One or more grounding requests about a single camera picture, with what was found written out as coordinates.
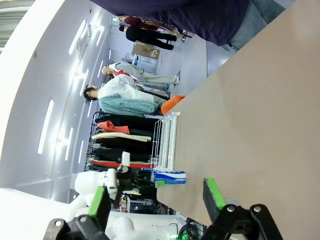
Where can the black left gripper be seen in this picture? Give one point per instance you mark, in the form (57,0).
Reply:
(130,181)

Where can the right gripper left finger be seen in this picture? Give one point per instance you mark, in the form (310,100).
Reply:
(100,207)

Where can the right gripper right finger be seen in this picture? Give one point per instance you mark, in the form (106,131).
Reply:
(212,197)

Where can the blue Pepsi can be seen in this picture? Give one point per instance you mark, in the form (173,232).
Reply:
(175,177)

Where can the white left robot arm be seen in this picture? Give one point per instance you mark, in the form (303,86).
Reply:
(95,182)

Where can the rack of dark clothes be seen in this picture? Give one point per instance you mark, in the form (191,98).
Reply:
(125,145)

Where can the ceiling light strip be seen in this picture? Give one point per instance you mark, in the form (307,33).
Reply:
(77,37)
(69,143)
(45,126)

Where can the orange cloth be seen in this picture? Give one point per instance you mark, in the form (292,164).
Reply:
(172,103)

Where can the person in white jacket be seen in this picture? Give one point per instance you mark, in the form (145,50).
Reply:
(125,100)

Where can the mannequin in grey hoodie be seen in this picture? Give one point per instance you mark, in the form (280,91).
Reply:
(140,73)

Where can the white slatted crate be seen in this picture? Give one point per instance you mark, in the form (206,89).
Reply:
(145,63)

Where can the cardboard box with print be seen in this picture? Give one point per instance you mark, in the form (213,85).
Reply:
(146,51)

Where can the bystander in black clothes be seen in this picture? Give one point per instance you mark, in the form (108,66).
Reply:
(150,37)

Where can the bystander in red top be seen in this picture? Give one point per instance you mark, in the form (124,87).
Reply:
(140,23)

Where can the person in dark purple jacket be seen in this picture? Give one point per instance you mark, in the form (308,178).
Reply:
(200,17)

